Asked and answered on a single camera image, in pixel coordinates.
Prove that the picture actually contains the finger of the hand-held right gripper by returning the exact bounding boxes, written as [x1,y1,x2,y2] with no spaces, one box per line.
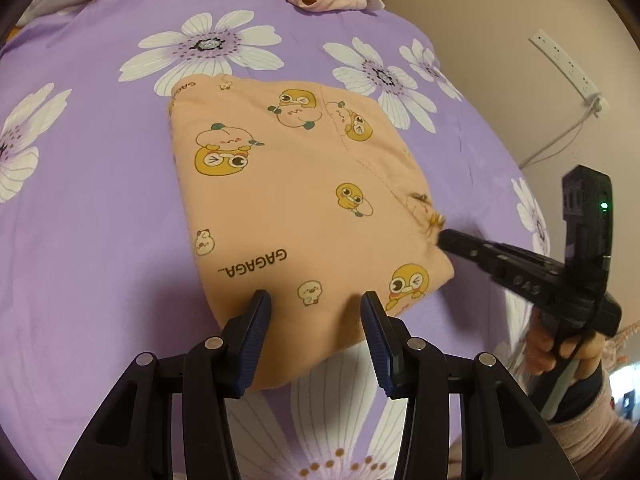
[437,229,565,287]

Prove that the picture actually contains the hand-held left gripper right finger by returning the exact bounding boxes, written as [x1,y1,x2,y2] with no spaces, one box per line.
[361,290,568,480]

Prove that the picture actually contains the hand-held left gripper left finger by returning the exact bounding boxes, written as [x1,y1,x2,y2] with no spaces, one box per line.
[67,289,273,480]

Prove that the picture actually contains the orange cartoon print garment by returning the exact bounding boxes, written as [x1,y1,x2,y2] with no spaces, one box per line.
[167,74,456,393]

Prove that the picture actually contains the person's right hand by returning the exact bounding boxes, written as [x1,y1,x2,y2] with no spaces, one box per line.
[524,306,609,375]

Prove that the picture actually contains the white power strip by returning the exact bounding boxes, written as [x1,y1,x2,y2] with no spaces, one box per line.
[529,29,612,117]

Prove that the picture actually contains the purple floral bedsheet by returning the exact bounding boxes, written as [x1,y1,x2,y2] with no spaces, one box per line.
[0,0,551,480]

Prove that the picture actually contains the white power cable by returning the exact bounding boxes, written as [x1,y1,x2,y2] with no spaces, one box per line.
[519,102,601,171]

